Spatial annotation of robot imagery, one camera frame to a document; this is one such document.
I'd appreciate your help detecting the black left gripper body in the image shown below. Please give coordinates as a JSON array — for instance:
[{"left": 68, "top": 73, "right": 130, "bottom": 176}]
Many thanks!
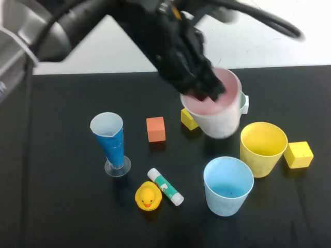
[{"left": 116, "top": 0, "right": 209, "bottom": 90}]

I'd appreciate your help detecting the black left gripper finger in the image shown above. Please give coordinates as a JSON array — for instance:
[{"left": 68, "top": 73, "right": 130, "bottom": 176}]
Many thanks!
[
  {"left": 178, "top": 76, "right": 209, "bottom": 102},
  {"left": 195, "top": 55, "right": 226, "bottom": 101}
]

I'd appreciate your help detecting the light green plastic cup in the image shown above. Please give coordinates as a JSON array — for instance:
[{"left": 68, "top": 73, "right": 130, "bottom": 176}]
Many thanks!
[{"left": 238, "top": 90, "right": 246, "bottom": 114}]

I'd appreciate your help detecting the pink plastic cup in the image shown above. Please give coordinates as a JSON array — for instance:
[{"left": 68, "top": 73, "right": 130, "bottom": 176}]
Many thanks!
[{"left": 180, "top": 67, "right": 243, "bottom": 140}]

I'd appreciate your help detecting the yellow plastic cup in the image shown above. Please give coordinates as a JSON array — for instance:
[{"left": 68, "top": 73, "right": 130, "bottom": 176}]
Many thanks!
[{"left": 239, "top": 121, "right": 289, "bottom": 178}]

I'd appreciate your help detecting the yellow cube with chipped edge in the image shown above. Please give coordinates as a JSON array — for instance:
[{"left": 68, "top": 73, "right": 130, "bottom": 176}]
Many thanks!
[{"left": 180, "top": 107, "right": 200, "bottom": 131}]

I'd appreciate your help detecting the orange cube block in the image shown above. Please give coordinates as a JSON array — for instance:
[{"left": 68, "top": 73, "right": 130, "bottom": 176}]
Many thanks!
[{"left": 146, "top": 116, "right": 166, "bottom": 143}]

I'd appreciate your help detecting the clear glass with blue paper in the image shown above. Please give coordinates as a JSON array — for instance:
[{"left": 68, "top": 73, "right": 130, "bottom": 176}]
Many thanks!
[{"left": 89, "top": 112, "right": 131, "bottom": 177}]

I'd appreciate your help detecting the white and green glue stick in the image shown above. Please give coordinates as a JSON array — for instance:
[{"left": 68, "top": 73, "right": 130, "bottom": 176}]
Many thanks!
[{"left": 147, "top": 167, "right": 185, "bottom": 207}]

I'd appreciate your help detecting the yellow rubber duck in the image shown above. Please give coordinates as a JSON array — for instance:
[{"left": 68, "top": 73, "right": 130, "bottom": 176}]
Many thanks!
[{"left": 134, "top": 180, "right": 163, "bottom": 211}]

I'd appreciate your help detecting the yellow cube block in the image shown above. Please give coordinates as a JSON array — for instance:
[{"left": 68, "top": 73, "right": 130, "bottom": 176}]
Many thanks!
[{"left": 283, "top": 141, "right": 314, "bottom": 169}]

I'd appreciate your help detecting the light blue plastic cup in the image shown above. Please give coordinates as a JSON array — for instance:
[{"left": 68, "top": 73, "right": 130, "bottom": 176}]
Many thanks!
[{"left": 203, "top": 156, "right": 255, "bottom": 216}]

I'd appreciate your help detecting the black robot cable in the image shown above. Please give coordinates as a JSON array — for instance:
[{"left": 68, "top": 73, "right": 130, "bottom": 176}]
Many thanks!
[{"left": 206, "top": 0, "right": 305, "bottom": 40}]

